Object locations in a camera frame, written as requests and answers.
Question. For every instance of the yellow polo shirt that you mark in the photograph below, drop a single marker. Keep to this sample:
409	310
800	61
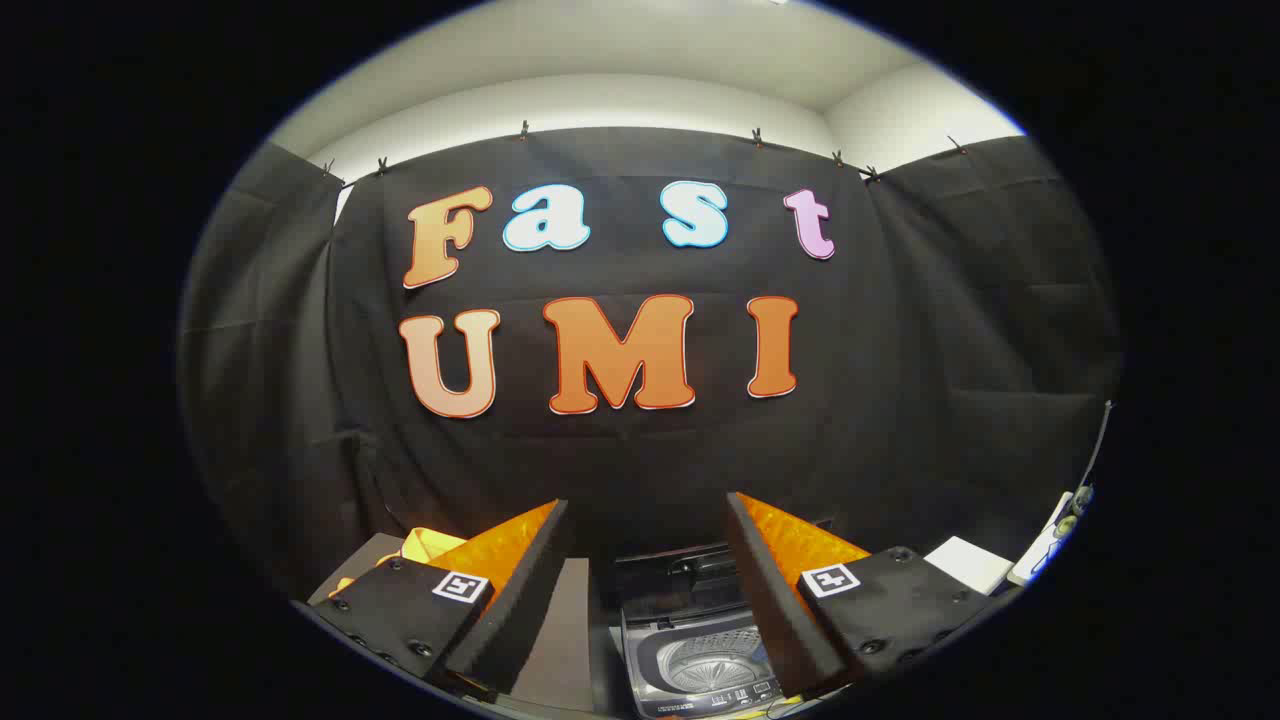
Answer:
430	545

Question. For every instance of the row of black cloth clips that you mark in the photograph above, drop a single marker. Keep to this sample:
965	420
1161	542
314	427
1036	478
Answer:
523	131

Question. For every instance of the dark transparent washing machine lid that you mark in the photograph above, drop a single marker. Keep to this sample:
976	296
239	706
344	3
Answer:
680	585

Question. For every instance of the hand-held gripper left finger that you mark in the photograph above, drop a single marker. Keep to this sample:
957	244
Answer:
520	610

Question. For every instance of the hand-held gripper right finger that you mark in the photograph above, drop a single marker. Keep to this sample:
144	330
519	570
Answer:
780	620

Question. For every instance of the grey washing machine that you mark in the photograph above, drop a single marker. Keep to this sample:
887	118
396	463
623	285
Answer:
700	665

